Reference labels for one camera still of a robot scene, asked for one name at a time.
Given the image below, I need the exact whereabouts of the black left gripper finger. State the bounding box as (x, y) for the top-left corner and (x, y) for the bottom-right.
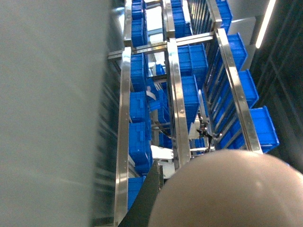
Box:
(119, 160), (164, 227)

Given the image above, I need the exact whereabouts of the beige plastic dustpan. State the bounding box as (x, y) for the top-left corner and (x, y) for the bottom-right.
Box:
(148, 150), (303, 227)

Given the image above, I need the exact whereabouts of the steel shelf rack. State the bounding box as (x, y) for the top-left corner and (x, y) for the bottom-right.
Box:
(92, 0), (280, 227)

